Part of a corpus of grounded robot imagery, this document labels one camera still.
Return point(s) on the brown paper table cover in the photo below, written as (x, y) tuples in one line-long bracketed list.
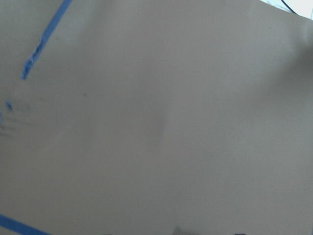
[(157, 117)]

